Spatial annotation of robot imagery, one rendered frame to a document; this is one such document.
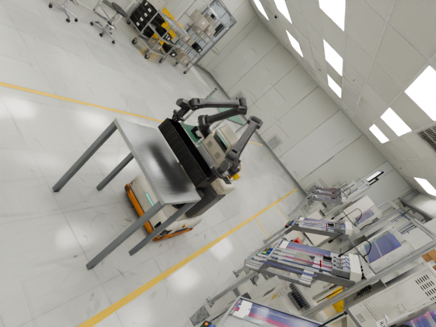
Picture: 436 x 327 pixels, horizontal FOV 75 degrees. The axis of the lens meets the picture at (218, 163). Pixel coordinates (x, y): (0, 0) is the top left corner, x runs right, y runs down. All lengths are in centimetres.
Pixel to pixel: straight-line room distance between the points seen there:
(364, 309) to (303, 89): 976
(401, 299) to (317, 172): 891
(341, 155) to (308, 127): 158
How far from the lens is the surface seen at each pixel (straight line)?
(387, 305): 272
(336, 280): 265
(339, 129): 1134
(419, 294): 271
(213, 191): 270
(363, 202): 724
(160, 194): 177
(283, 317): 189
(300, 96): 1164
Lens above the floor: 170
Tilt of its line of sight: 18 degrees down
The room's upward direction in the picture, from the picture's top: 49 degrees clockwise
